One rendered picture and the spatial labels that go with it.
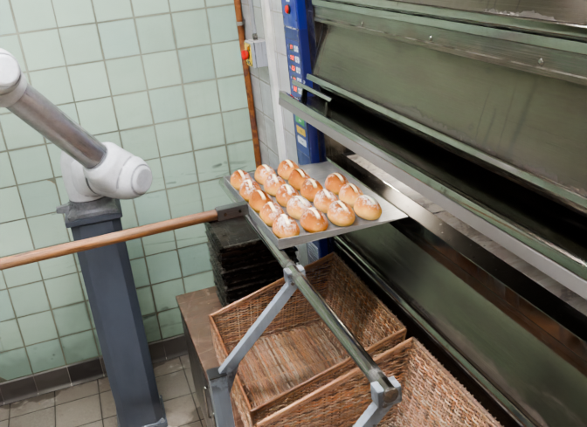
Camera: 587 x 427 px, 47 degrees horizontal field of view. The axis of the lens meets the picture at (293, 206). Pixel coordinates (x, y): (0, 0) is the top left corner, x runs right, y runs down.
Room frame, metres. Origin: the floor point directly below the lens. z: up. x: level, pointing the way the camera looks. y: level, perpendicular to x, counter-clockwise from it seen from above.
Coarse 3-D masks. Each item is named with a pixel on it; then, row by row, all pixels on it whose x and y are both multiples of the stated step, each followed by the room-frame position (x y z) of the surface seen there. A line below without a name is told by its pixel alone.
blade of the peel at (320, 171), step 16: (224, 176) 2.03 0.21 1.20; (320, 176) 1.99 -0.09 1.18; (368, 192) 1.81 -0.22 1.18; (352, 208) 1.71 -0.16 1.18; (384, 208) 1.68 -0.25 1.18; (352, 224) 1.60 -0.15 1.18; (368, 224) 1.58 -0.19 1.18; (272, 240) 1.56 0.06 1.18; (288, 240) 1.52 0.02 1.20; (304, 240) 1.53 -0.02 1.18
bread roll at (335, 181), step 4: (336, 172) 1.86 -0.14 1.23; (328, 176) 1.86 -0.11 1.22; (332, 176) 1.85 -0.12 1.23; (336, 176) 1.84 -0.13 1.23; (340, 176) 1.83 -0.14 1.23; (344, 176) 1.84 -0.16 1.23; (328, 180) 1.85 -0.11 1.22; (332, 180) 1.83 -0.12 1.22; (336, 180) 1.82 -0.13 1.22; (340, 180) 1.82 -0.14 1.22; (344, 180) 1.82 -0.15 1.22; (328, 184) 1.84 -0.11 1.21; (332, 184) 1.83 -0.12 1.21; (336, 184) 1.82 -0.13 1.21; (340, 184) 1.81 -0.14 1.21; (328, 188) 1.83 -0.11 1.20; (332, 188) 1.82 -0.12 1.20; (336, 188) 1.81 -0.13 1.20; (340, 188) 1.81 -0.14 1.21; (336, 192) 1.81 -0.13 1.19
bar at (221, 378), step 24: (264, 240) 1.59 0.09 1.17; (288, 264) 1.43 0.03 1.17; (288, 288) 1.39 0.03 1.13; (312, 288) 1.30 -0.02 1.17; (264, 312) 1.39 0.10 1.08; (336, 336) 1.12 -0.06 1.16; (240, 360) 1.35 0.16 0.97; (360, 360) 1.02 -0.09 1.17; (216, 384) 1.32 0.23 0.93; (384, 384) 0.94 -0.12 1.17; (216, 408) 1.32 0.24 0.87; (384, 408) 0.94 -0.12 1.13
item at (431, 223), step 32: (384, 192) 1.80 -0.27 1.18; (416, 224) 1.58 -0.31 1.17; (448, 224) 1.54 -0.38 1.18; (448, 256) 1.43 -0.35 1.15; (480, 256) 1.35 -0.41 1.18; (512, 288) 1.20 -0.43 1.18; (544, 288) 1.19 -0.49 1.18; (544, 320) 1.10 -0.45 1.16; (576, 320) 1.06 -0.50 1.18; (576, 352) 1.01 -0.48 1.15
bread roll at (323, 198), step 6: (318, 192) 1.74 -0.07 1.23; (324, 192) 1.72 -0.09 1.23; (330, 192) 1.72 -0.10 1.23; (318, 198) 1.71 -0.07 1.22; (324, 198) 1.70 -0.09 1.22; (330, 198) 1.69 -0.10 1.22; (336, 198) 1.71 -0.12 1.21; (318, 204) 1.70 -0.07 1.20; (324, 204) 1.69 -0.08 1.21; (324, 210) 1.69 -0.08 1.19
